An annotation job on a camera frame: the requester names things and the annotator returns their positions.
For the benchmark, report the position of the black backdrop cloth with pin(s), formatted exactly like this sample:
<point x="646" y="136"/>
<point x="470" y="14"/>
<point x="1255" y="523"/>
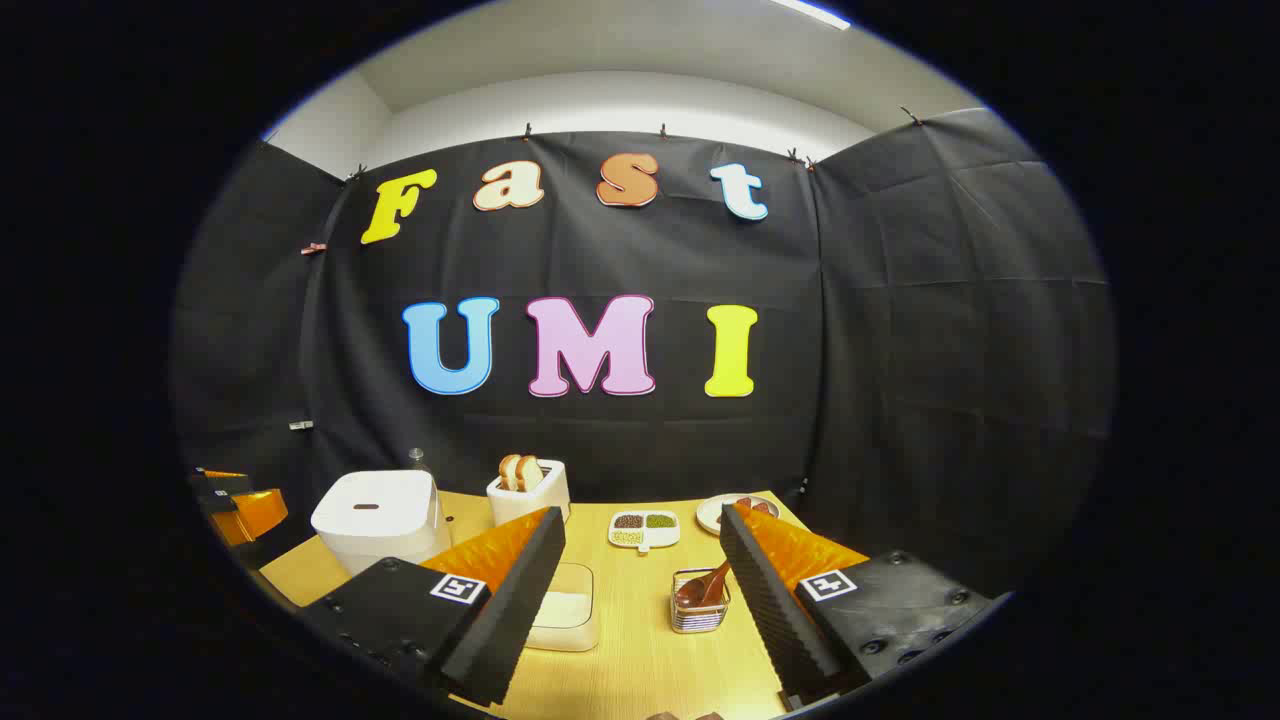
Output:
<point x="900" y="350"/>

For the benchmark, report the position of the clear plastic container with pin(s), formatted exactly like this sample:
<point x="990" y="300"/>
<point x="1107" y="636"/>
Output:
<point x="565" y="640"/>

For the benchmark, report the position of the white rice cooker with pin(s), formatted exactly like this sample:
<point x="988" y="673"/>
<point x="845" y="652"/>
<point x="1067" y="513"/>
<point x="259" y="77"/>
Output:
<point x="375" y="520"/>

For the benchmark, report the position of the bread slice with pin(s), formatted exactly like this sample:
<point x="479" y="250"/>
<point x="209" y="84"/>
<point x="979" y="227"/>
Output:
<point x="509" y="472"/>
<point x="531" y="472"/>

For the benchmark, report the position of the white round plate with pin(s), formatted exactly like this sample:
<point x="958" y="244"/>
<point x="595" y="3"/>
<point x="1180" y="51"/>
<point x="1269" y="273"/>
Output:
<point x="708" y="512"/>

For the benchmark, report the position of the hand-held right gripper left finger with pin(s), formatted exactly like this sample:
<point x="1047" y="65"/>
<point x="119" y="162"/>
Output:
<point x="510" y="610"/>

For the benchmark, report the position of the brown wooden spoon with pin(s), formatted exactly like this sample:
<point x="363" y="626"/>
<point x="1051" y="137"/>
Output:
<point x="700" y="585"/>

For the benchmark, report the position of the white divided dish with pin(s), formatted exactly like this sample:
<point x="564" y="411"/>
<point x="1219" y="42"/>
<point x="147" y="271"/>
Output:
<point x="644" y="538"/>

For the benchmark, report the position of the white toaster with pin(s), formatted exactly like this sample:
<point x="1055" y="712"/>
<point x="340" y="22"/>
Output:
<point x="530" y="508"/>

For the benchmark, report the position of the clear plastic bottle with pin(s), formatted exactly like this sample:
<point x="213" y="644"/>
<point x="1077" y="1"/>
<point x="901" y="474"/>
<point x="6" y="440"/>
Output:
<point x="418" y="462"/>

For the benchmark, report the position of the yellow beans pile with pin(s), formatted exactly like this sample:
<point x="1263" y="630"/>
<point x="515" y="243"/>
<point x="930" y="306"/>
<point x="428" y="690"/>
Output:
<point x="627" y="538"/>

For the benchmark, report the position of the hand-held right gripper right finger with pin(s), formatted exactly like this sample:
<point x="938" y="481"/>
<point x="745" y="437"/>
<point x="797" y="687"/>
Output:
<point x="770" y="610"/>

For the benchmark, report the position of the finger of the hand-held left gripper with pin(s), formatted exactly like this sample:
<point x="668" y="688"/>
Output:
<point x="222" y="492"/>
<point x="262" y="515"/>

